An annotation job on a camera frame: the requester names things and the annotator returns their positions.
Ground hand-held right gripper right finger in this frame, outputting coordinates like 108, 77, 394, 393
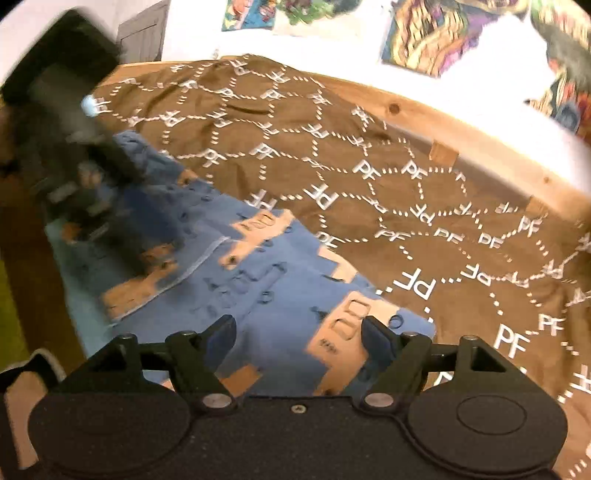
355, 316, 514, 412

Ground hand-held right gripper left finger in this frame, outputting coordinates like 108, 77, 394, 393
59, 315, 239, 413

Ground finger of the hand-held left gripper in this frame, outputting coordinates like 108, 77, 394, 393
69, 185, 185, 280

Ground blue pants with orange cars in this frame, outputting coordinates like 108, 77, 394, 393
60, 131, 437, 398

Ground grey door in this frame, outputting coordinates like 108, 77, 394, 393
116, 0, 171, 64

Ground brown patchwork printed blanket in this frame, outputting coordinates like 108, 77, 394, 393
0, 55, 591, 480

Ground orange-haired cartoon wall poster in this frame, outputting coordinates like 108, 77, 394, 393
222, 0, 279, 32

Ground wooden bed frame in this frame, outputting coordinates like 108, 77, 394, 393
95, 59, 591, 232

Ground swirly colourful wall poster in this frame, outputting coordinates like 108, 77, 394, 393
380, 0, 491, 78

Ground torn colourful wall poster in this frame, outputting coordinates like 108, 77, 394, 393
524, 0, 591, 136

